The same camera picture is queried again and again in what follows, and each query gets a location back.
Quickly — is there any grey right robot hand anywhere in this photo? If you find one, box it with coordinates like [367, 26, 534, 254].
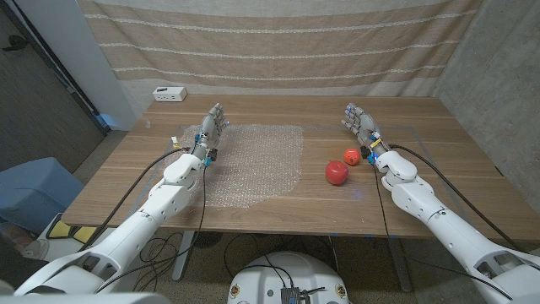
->
[340, 102, 384, 149]

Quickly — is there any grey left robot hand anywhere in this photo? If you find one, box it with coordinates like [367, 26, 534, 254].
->
[192, 102, 231, 149]

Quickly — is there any clear bubble wrap sheet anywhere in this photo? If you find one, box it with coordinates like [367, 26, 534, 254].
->
[162, 123, 305, 209]

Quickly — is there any small red ball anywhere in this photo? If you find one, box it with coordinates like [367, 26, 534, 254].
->
[343, 147, 362, 166]

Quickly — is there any white power strip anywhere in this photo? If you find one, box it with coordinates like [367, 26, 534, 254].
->
[152, 86, 188, 103]

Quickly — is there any large red ball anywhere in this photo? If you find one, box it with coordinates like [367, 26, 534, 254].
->
[324, 159, 350, 187]

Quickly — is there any beige striped backdrop cloth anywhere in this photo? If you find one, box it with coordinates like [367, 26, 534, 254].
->
[78, 0, 484, 98]

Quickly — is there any grey table leg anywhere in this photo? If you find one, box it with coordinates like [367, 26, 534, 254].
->
[387, 238, 413, 293]
[171, 230, 196, 283]

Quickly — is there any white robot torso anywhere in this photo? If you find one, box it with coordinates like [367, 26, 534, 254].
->
[226, 251, 351, 304]

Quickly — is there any yellow black floor pad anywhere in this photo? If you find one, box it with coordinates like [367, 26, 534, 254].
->
[45, 219, 98, 246]

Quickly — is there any blue upholstered seat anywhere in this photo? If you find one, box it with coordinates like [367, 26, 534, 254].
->
[0, 156, 85, 236]

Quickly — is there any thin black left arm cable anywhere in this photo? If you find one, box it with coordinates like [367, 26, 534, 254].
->
[94, 164, 208, 295]

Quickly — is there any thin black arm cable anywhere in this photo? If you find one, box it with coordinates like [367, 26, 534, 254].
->
[370, 162, 516, 301]
[94, 164, 208, 295]

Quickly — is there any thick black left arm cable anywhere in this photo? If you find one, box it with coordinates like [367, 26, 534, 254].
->
[78, 145, 193, 253]

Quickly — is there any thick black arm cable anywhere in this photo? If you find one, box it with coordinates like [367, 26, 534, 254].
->
[78, 145, 193, 253]
[387, 143, 524, 254]

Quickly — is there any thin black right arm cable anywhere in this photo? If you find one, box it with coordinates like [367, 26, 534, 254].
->
[370, 162, 516, 301]

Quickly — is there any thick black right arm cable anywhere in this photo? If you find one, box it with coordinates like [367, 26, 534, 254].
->
[387, 143, 524, 254]

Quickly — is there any black door rail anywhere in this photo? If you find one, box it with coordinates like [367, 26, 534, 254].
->
[0, 0, 111, 137]

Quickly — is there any black door handle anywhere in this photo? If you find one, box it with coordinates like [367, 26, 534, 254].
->
[2, 35, 29, 52]

